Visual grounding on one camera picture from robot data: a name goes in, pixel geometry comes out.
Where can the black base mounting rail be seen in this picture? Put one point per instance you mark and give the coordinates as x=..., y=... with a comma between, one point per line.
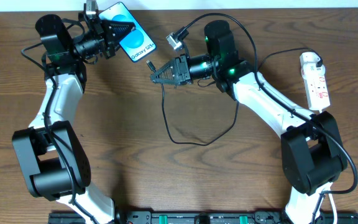
x=265, y=217

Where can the white USB charger plug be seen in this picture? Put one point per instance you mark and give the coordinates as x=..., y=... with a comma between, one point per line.
x=310, y=57

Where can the blue Galaxy smartphone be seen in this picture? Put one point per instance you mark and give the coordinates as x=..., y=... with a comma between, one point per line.
x=137, y=44

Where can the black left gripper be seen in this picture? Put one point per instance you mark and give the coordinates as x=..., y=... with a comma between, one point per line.
x=107, y=38

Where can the white power strip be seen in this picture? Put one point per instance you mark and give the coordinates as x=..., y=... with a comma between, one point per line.
x=316, y=87

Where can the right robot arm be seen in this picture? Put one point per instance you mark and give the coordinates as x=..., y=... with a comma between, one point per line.
x=313, y=155

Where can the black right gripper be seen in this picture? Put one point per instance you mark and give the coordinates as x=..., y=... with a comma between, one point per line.
x=183, y=70

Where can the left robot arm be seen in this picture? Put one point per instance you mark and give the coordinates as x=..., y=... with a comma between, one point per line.
x=51, y=157

